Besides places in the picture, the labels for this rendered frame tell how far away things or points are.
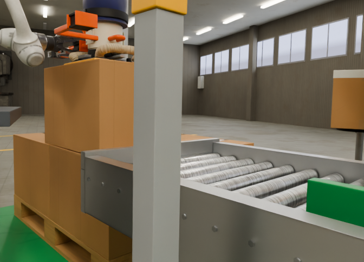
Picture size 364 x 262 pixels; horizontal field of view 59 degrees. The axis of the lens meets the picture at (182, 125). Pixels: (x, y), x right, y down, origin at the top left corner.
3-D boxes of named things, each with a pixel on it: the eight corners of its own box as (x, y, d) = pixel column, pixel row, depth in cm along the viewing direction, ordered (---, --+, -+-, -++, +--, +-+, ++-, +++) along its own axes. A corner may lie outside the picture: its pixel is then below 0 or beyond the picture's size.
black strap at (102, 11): (137, 22, 159) (137, 13, 159) (93, 12, 144) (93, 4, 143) (114, 29, 176) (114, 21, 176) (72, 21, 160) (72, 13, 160)
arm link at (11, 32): (27, 47, 167) (36, 58, 160) (-6, 43, 157) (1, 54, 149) (31, 27, 163) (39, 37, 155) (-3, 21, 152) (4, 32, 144)
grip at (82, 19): (97, 28, 121) (97, 14, 121) (75, 24, 115) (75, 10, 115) (88, 31, 127) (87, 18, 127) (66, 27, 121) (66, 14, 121)
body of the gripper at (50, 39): (41, 35, 168) (59, 38, 175) (41, 51, 169) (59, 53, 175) (47, 33, 163) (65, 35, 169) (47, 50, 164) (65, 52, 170)
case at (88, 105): (173, 149, 157) (174, 67, 154) (99, 158, 130) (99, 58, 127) (110, 138, 201) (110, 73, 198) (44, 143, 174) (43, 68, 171)
